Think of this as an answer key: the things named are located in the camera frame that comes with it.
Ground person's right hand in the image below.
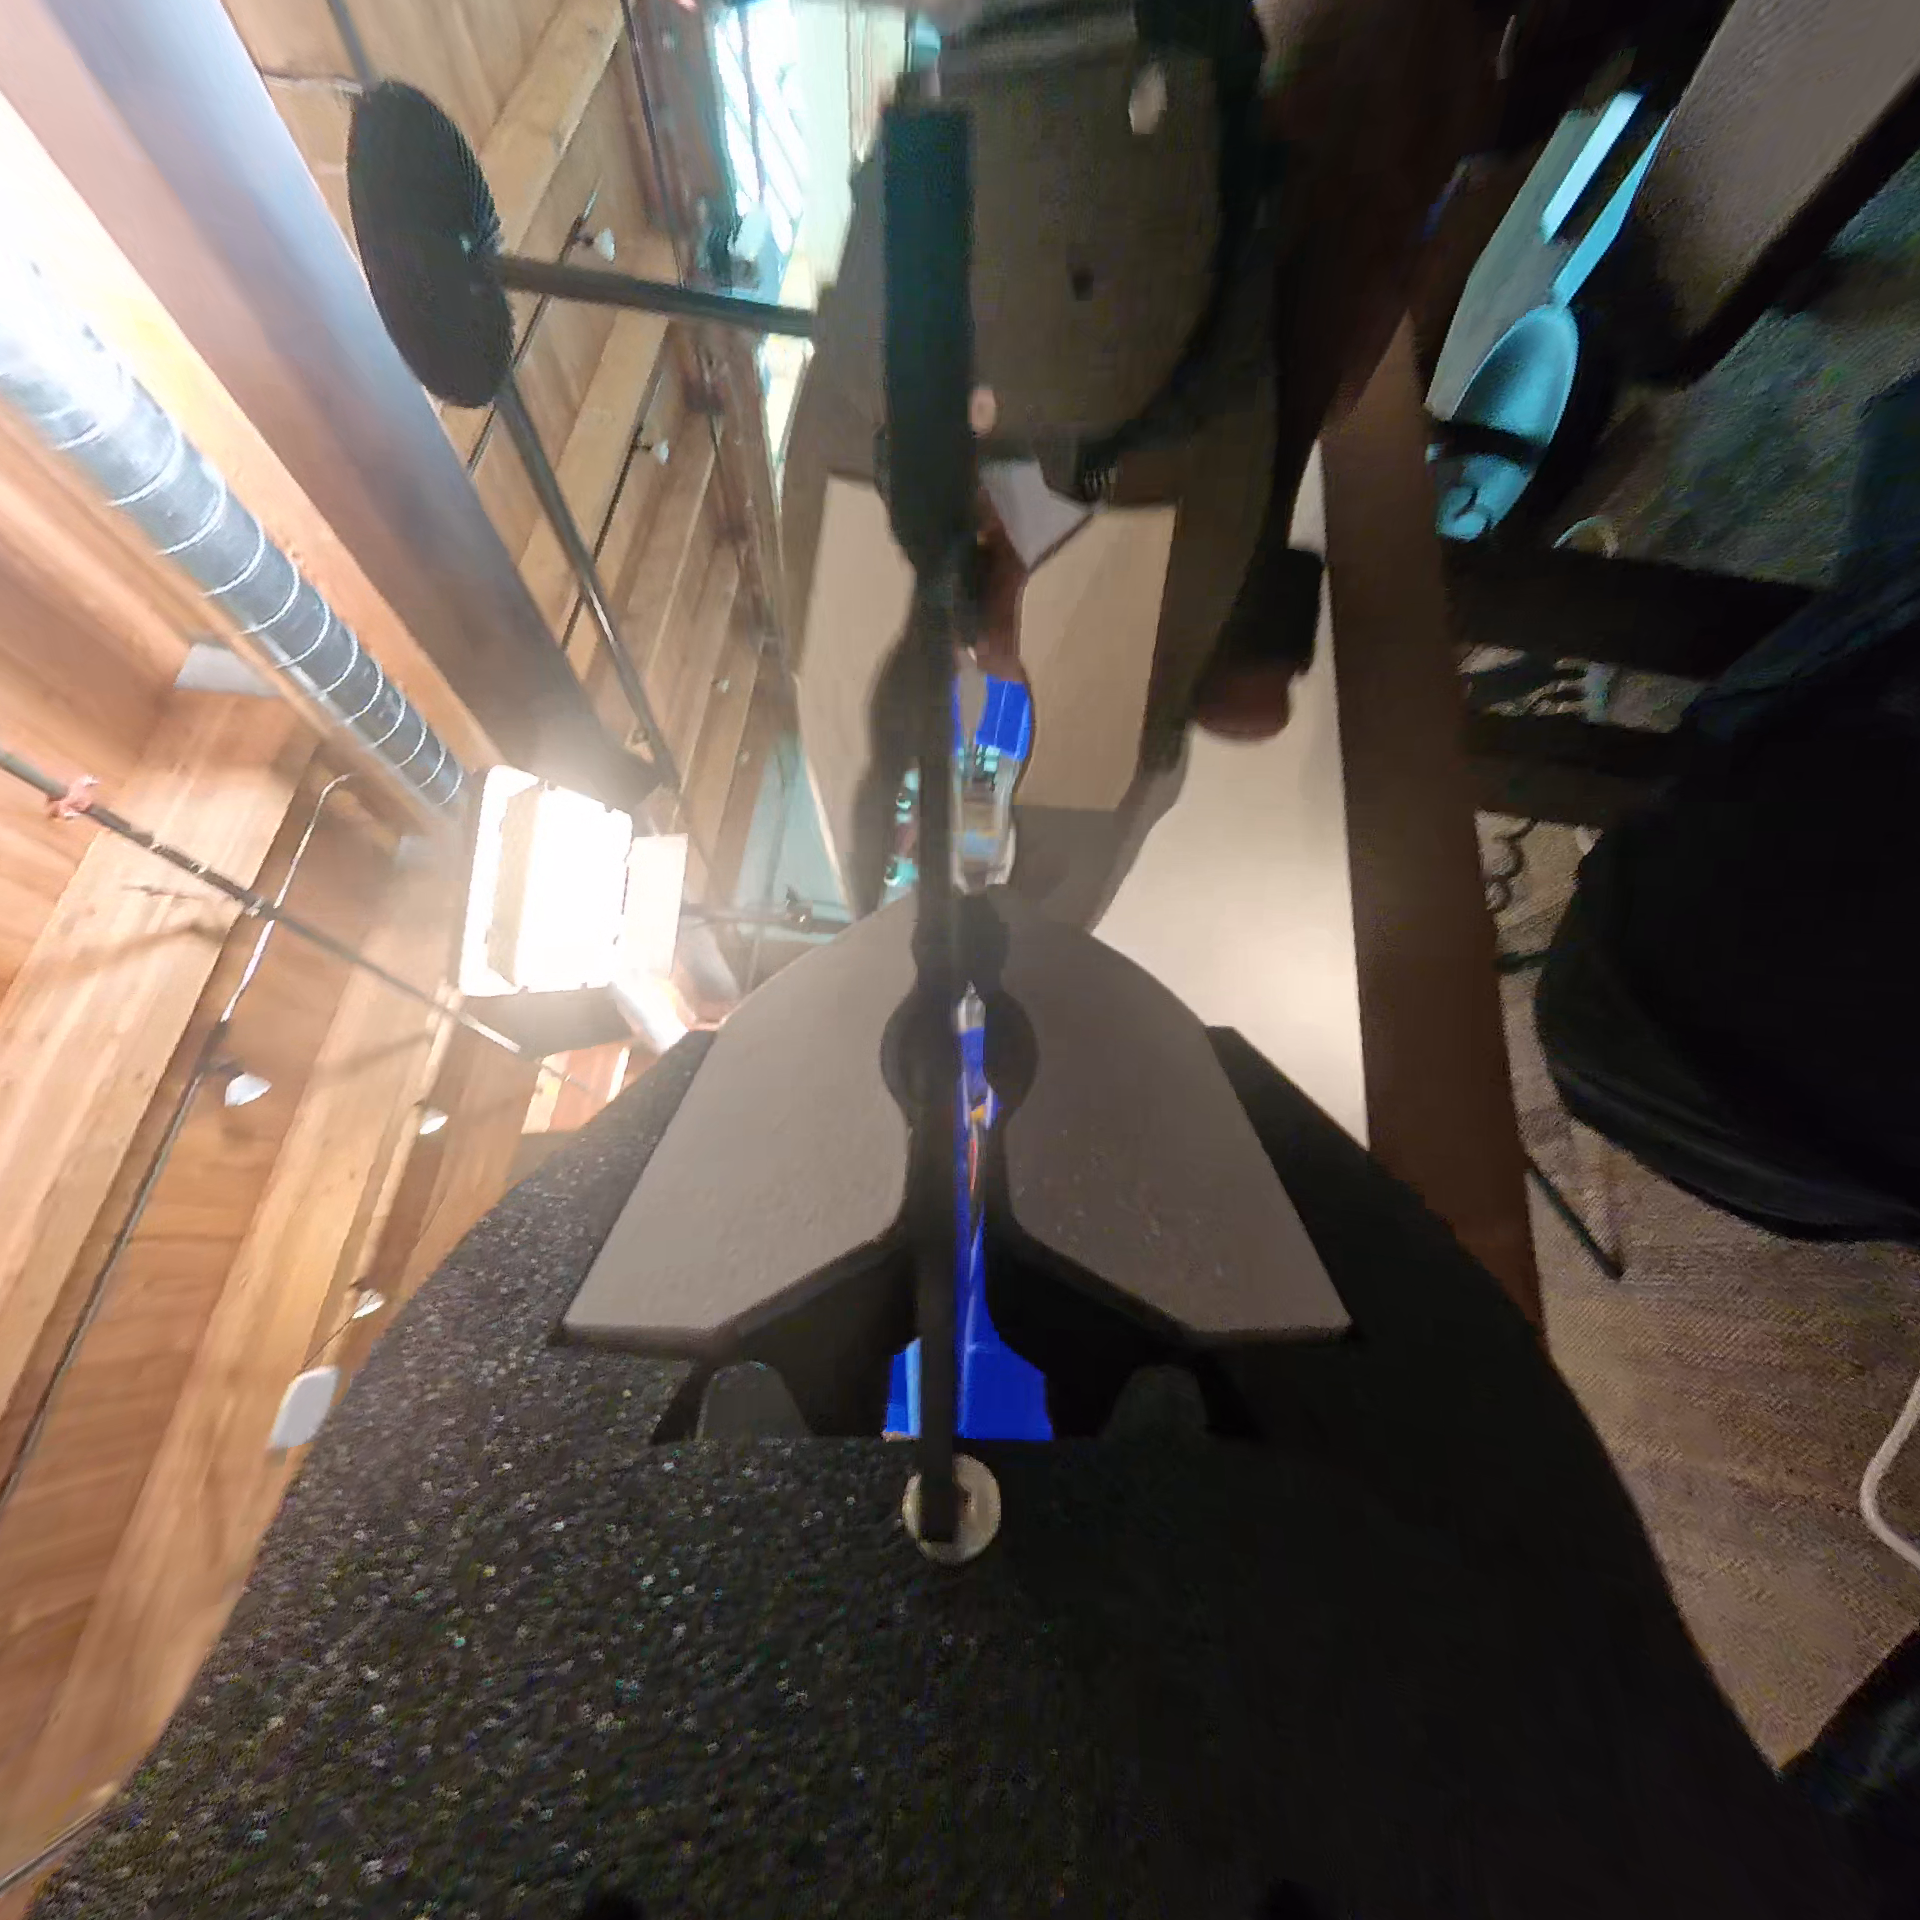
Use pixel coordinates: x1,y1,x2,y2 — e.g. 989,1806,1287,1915
1141,427,1333,751

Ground silver duct with vent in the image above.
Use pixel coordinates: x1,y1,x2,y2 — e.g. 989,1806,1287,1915
0,336,471,812

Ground white cable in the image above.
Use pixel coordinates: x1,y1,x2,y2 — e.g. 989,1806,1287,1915
1860,1372,1920,1567

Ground blue plastic bin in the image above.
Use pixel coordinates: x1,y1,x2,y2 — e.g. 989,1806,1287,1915
885,675,1051,1443

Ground black handle screwdriver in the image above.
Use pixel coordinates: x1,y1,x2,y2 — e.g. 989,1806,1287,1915
878,96,995,1550

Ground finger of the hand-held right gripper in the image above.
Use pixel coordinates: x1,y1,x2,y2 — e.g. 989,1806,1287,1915
983,456,1096,568

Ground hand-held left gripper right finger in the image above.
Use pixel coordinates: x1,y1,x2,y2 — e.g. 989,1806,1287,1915
976,895,1356,1443

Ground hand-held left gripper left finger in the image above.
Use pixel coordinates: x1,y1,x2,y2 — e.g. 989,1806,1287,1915
557,892,927,1443

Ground black disc floor stand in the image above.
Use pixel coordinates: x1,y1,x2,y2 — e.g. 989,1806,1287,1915
344,79,819,788

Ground metal ceiling rod red tag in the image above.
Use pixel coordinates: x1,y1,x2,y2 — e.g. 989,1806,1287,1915
0,750,601,1097

